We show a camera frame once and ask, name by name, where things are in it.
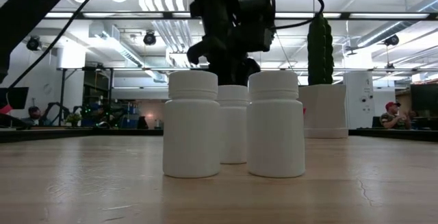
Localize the green cactus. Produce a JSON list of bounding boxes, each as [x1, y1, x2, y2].
[[307, 12, 335, 86]]

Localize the black computer monitor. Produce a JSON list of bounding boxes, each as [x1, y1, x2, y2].
[[0, 86, 30, 111], [410, 83, 438, 119]]

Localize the white faceted plant pot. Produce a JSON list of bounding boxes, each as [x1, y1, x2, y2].
[[297, 84, 349, 139]]

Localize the small green potted plant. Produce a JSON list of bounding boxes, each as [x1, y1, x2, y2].
[[66, 113, 83, 128]]

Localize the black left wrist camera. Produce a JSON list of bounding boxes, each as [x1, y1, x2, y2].
[[235, 0, 276, 53]]

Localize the black overhead light beam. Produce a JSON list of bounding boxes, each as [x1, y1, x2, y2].
[[44, 10, 438, 21]]

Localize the black ceiling spotlight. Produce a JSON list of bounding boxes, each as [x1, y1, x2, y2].
[[383, 34, 400, 47], [142, 30, 157, 46], [26, 35, 41, 52]]

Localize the white pill bottle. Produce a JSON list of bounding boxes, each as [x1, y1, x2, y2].
[[246, 71, 306, 179], [216, 85, 250, 165], [162, 71, 222, 179]]

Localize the blue storage bins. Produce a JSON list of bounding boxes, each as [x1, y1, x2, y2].
[[118, 101, 141, 129]]

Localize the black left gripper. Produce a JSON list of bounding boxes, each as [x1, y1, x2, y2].
[[186, 0, 261, 86]]

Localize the person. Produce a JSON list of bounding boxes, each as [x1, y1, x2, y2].
[[379, 101, 413, 130], [21, 105, 49, 127]]

